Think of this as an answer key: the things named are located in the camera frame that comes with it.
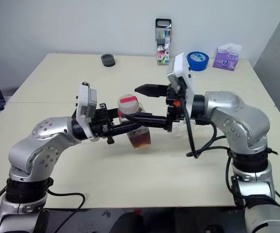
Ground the clear bottle with brown drink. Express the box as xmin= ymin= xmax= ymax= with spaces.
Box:
xmin=117 ymin=93 xmax=153 ymax=150

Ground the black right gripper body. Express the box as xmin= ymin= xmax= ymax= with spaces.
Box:
xmin=165 ymin=83 xmax=187 ymax=133

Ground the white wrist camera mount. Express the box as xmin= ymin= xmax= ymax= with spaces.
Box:
xmin=75 ymin=82 xmax=99 ymax=143
xmin=166 ymin=51 xmax=196 ymax=120

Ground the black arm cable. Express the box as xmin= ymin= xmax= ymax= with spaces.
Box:
xmin=47 ymin=184 xmax=86 ymax=233
xmin=179 ymin=97 xmax=231 ymax=160

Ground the dark grey round puck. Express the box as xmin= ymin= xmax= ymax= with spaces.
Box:
xmin=100 ymin=53 xmax=116 ymax=67

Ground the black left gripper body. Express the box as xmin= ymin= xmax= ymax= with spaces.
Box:
xmin=90 ymin=102 xmax=115 ymax=145

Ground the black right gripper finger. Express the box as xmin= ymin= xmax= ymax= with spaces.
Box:
xmin=124 ymin=113 xmax=168 ymax=130
xmin=134 ymin=83 xmax=171 ymax=99

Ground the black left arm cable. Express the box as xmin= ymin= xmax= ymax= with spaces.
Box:
xmin=47 ymin=184 xmax=86 ymax=233

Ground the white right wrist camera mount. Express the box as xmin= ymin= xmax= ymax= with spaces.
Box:
xmin=166 ymin=51 xmax=196 ymax=120

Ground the marker pen pack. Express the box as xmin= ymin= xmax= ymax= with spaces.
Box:
xmin=155 ymin=18 xmax=173 ymax=66

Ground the blue tape roll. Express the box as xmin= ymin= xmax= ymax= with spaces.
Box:
xmin=187 ymin=50 xmax=210 ymax=72

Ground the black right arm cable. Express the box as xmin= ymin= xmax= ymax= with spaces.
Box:
xmin=179 ymin=97 xmax=231 ymax=160

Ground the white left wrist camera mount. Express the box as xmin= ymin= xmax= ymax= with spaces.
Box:
xmin=75 ymin=82 xmax=99 ymax=143

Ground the purple tissue pack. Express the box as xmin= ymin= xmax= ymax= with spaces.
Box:
xmin=212 ymin=43 xmax=242 ymax=71

